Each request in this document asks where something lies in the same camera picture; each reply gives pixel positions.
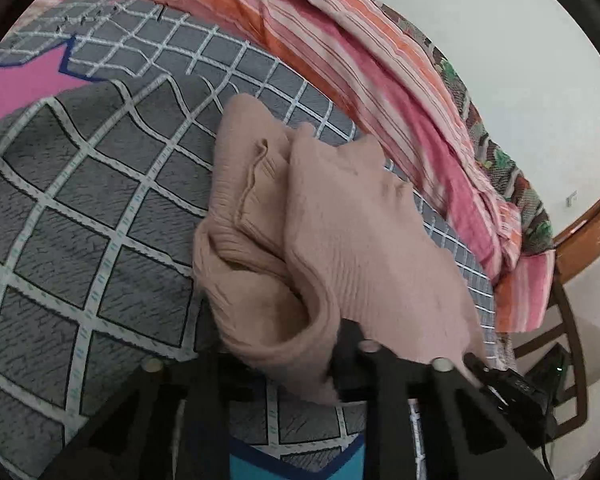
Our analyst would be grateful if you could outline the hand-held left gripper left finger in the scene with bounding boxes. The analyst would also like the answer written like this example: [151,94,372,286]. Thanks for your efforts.
[40,355,261,480]

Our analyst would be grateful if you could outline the floral patchwork blanket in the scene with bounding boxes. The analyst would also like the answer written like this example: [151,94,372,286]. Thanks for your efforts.
[380,2,556,256]

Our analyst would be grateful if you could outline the black device with green light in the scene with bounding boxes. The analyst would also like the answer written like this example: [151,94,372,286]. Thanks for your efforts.
[522,344,573,403]

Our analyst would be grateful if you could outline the brown wooden door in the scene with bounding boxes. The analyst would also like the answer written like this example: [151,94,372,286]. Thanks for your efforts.
[550,190,600,286]

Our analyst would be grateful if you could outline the pink knit sweater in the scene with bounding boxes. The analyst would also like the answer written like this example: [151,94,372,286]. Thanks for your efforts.
[192,94,487,406]

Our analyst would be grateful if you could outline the pink orange striped quilt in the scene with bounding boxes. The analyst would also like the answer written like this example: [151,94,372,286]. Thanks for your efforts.
[30,0,556,333]

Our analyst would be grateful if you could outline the grey checked blanket with stars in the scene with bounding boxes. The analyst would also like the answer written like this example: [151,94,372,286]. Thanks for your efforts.
[0,0,518,480]

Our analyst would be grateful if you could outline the dark wooden bed frame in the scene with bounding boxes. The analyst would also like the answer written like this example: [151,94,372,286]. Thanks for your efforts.
[510,275,588,436]

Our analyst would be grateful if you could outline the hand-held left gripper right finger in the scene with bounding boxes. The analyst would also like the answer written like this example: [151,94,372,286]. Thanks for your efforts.
[330,317,556,480]

